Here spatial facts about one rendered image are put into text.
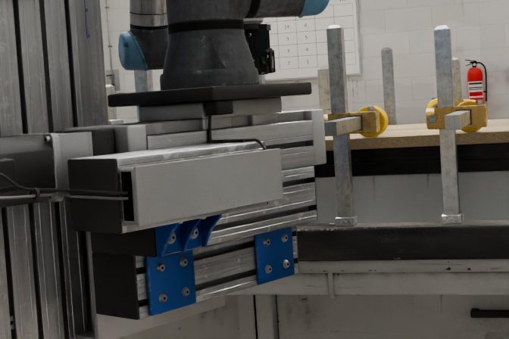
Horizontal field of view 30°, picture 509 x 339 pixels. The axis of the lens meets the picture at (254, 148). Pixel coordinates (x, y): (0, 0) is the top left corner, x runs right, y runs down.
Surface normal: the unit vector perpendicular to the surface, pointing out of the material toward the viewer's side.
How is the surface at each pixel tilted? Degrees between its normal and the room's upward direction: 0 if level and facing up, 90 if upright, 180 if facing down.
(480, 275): 90
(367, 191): 90
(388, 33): 90
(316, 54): 90
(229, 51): 72
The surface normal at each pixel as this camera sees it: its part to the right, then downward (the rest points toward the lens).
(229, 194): 0.76, -0.01
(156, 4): 0.42, 0.27
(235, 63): 0.51, -0.29
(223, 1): 0.52, 0.02
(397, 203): -0.29, 0.07
